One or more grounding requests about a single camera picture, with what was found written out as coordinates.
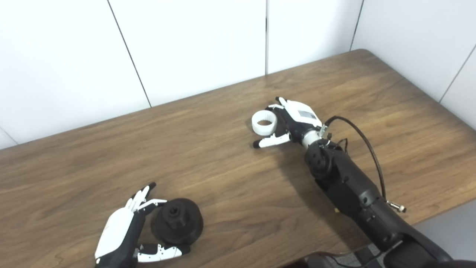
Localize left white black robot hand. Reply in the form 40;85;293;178
94;182;191;268

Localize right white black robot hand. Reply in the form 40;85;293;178
253;97;324;149

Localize white toothed ring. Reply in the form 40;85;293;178
251;111;278;136

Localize round black part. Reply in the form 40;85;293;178
151;198;204;246

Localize thin right wrist wires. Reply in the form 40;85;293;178
327;137;349;154

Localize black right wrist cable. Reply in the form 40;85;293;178
323;115;407;213

